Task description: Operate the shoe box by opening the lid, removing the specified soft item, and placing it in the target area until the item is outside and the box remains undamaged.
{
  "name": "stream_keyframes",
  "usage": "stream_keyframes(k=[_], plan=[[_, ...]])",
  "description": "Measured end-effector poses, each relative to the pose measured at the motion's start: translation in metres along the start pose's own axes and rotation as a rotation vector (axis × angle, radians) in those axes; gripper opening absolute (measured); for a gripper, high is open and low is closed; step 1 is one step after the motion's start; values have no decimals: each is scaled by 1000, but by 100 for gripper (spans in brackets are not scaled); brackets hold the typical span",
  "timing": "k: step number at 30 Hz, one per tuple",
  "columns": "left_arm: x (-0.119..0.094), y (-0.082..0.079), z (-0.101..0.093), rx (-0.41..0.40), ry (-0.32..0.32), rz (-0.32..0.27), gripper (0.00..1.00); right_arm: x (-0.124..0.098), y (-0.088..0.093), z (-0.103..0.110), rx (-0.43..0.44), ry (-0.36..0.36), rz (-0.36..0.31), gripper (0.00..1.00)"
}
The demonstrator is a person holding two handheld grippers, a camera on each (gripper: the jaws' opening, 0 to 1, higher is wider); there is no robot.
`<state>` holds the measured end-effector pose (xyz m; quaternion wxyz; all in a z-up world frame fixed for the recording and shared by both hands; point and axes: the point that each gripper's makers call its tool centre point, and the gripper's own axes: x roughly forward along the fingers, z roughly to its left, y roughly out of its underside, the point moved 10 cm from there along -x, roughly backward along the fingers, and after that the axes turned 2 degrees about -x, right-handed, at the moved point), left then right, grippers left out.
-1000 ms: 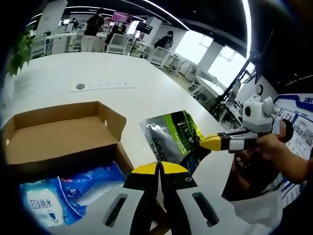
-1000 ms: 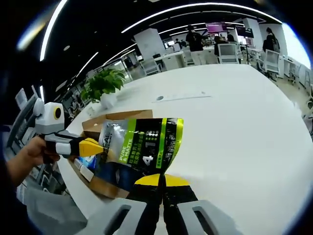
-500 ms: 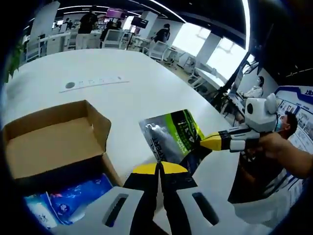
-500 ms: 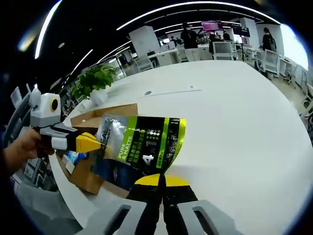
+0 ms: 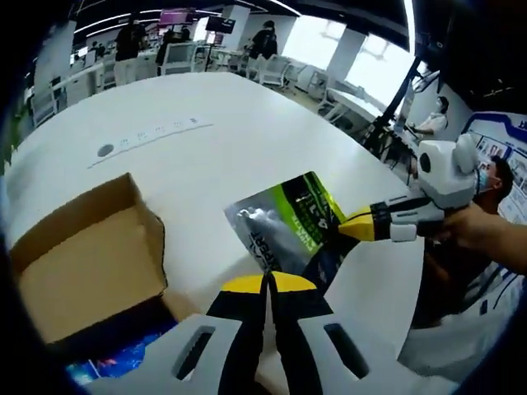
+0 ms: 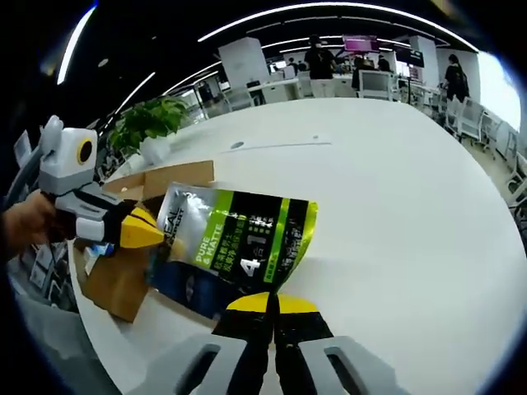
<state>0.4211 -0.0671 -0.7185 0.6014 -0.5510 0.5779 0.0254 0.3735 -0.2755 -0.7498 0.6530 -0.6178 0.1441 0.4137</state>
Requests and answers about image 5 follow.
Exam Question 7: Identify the black tripod stand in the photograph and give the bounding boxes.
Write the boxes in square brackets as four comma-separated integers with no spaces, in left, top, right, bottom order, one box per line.
[203,30,219,73]

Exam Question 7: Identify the blue soft tissue pack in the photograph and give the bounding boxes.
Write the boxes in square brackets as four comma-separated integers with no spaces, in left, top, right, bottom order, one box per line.
[65,318,174,386]

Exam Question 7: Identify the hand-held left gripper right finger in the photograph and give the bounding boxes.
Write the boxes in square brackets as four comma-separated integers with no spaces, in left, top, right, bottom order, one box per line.
[267,272,437,395]

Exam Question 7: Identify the purple screen monitor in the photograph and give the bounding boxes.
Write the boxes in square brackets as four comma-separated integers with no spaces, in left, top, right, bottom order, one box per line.
[158,8,190,28]

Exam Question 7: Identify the person's right hand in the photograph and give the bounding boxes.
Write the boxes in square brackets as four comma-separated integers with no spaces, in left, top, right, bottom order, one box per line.
[440,203,485,250]

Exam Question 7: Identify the brown cardboard shoe box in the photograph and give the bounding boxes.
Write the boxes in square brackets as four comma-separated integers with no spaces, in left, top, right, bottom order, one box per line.
[7,171,170,351]

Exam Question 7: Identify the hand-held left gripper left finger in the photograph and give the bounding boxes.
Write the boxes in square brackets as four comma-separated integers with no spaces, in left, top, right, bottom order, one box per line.
[82,275,273,395]

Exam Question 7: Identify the silver green soft pouch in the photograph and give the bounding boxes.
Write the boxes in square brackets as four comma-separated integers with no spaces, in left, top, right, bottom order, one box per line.
[223,170,363,290]

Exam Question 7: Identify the dark screen monitor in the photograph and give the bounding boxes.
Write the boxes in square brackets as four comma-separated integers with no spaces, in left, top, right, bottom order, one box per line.
[205,15,236,32]

